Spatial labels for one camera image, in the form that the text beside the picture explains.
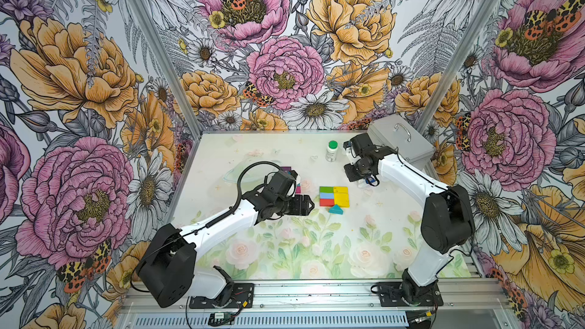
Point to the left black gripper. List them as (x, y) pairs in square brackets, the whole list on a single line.
[(300, 208)]

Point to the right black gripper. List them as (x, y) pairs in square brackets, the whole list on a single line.
[(350, 175)]

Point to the red block cluster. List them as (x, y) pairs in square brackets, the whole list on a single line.
[(326, 202)]

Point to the light blue block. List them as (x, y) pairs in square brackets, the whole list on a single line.
[(327, 196)]

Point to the green rectangular block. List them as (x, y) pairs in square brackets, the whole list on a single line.
[(326, 189)]

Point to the teal triangular block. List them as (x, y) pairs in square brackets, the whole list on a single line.
[(336, 210)]

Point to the yellow block cluster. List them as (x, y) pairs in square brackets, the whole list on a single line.
[(341, 196)]

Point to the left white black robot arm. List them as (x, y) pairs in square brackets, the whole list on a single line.
[(169, 267)]

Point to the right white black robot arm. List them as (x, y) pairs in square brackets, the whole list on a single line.
[(447, 221)]

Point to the white bottle green cap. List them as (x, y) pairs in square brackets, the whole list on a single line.
[(332, 151)]

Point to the silver metal case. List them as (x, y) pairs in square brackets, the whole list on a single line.
[(396, 132)]

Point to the small green circuit board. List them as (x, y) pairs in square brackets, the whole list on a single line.
[(218, 319)]

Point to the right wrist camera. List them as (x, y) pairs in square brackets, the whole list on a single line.
[(348, 150)]

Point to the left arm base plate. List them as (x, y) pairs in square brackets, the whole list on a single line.
[(237, 296)]

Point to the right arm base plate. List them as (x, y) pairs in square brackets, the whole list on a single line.
[(407, 294)]

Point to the left aluminium frame post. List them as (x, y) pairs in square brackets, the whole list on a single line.
[(147, 25)]

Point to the aluminium frame post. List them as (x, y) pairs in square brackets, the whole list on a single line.
[(147, 25), (476, 23)]

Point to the aluminium front rail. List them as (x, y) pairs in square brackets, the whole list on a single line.
[(296, 296)]

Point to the right aluminium frame post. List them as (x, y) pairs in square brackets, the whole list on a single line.
[(476, 23)]

